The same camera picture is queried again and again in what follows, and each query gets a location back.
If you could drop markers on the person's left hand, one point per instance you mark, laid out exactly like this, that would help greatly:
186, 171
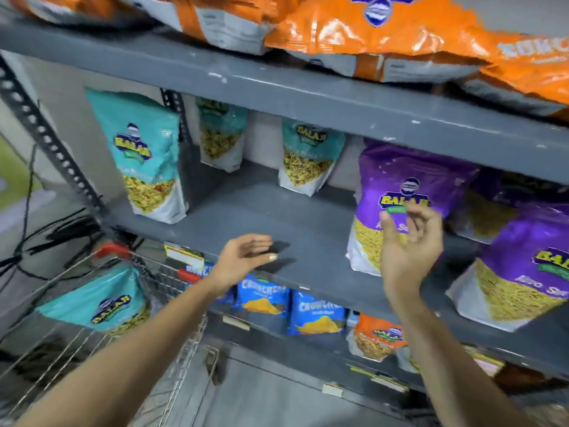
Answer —
235, 262

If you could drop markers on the person's right hand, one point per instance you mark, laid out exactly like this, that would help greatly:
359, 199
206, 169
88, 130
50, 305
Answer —
409, 257

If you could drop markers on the person's left thumb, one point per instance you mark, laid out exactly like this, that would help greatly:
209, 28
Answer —
260, 262

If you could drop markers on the person's right thumb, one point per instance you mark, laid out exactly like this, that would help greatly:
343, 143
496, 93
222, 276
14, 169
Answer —
386, 227

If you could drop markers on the person's right forearm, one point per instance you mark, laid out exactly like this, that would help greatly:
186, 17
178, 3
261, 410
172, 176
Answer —
449, 373

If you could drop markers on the person's left forearm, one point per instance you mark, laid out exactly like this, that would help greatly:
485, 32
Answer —
133, 351

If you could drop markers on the blue chips packet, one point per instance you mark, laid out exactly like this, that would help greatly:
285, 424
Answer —
263, 295
315, 313
198, 271

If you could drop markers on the purple snack packet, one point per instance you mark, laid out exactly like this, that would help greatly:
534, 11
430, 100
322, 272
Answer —
498, 204
520, 280
400, 173

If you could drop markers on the white shelf price tag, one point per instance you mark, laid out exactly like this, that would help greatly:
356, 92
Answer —
235, 322
332, 390

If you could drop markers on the yellow shelf price tag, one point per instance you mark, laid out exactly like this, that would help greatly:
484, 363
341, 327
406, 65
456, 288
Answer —
183, 257
382, 380
486, 362

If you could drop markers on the teal snack packet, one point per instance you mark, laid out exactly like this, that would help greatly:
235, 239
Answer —
309, 157
221, 133
142, 151
100, 302

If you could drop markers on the small orange snack packet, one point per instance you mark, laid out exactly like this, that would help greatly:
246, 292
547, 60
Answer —
378, 337

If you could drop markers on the large orange snack packet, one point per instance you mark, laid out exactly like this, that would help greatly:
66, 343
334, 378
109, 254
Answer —
378, 31
400, 68
529, 75
222, 22
75, 6

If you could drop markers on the grey metal shelf rack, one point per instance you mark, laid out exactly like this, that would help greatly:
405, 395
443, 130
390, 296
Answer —
284, 95

